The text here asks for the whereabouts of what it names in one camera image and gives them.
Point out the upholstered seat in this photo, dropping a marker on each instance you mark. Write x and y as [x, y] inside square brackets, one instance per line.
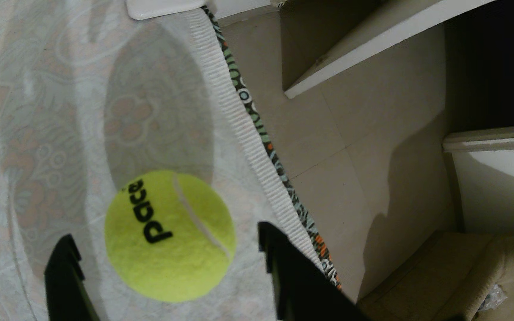
[440, 276]

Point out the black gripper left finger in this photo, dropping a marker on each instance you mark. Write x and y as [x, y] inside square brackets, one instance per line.
[65, 294]

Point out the yellow tennis ball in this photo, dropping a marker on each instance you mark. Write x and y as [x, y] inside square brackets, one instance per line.
[172, 258]

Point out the white shelf board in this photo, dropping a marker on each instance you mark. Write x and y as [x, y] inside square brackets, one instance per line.
[373, 40]

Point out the white cabinet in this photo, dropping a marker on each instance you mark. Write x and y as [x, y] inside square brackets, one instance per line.
[498, 187]

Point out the white gooseneck clamp holder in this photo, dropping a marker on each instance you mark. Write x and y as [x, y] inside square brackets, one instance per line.
[159, 8]

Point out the clear plastic bag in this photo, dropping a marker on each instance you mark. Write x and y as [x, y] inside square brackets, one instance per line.
[491, 298]

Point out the white patterned cloth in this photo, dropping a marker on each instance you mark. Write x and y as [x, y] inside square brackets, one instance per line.
[60, 111]

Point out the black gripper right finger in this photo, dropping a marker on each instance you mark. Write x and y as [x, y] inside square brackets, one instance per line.
[301, 294]

